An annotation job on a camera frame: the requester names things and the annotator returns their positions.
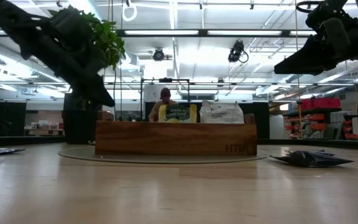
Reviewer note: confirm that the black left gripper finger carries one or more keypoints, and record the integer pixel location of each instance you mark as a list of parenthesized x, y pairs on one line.
[(95, 90)]

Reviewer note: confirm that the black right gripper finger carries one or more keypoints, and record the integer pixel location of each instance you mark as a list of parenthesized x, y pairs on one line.
[(306, 60)]

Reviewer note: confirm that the yellow lemon tea packet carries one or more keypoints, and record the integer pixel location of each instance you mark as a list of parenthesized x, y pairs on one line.
[(177, 112)]

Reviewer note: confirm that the wooden tea organizer box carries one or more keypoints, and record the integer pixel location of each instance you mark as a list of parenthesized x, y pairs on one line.
[(172, 138)]

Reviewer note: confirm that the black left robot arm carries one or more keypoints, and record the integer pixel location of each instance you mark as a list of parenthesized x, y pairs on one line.
[(5, 15)]

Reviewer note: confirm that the black partition panel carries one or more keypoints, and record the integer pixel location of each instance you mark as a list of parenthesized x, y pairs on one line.
[(8, 109), (70, 104), (261, 121)]

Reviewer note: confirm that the green leafy potted tree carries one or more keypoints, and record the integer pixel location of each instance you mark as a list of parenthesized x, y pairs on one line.
[(110, 40)]

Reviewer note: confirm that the shelf with red bins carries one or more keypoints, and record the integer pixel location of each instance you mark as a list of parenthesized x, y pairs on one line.
[(320, 103)]

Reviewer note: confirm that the white square board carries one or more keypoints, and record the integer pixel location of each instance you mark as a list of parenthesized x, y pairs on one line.
[(151, 93)]

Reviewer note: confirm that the person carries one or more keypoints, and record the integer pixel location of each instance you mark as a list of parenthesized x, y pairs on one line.
[(165, 93)]

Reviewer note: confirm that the round black ceiling fixture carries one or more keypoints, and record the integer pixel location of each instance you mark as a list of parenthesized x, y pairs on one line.
[(158, 55)]

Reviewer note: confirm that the black ceiling-hung camera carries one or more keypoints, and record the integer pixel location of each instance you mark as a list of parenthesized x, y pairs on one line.
[(236, 51)]

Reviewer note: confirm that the black aluminium table frame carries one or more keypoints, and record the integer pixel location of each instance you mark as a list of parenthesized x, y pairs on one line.
[(337, 144)]

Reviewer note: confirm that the black overhead frame bar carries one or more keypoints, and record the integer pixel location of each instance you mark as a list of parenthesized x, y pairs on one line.
[(202, 32)]

